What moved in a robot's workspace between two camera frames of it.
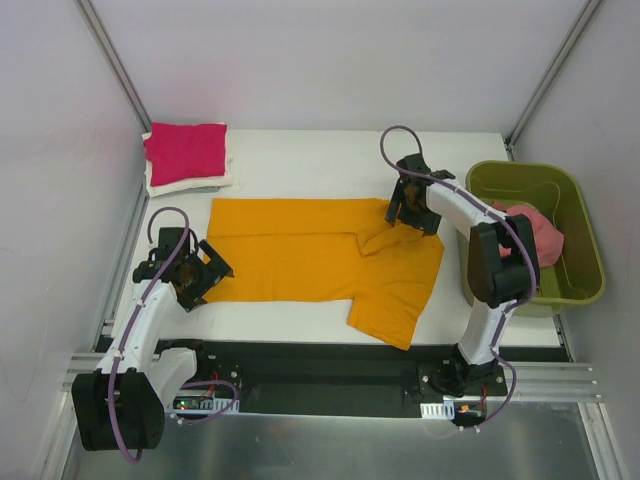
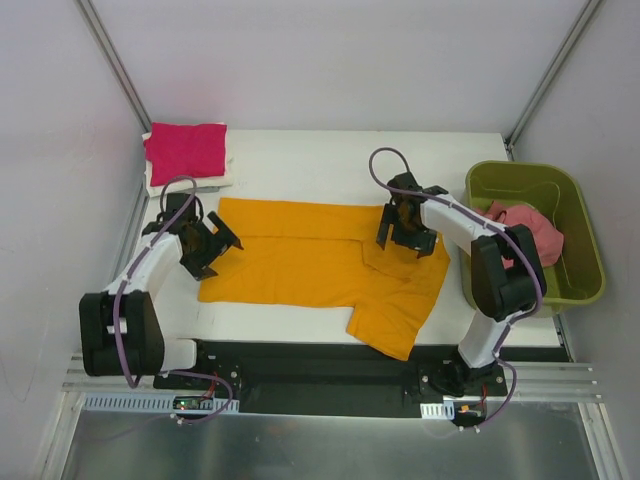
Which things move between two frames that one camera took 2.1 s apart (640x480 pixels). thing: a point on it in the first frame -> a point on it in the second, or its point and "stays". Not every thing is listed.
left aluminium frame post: (114, 62) stays
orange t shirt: (330, 250) stays
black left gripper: (201, 276) -> (211, 248)
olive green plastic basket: (554, 191) stays
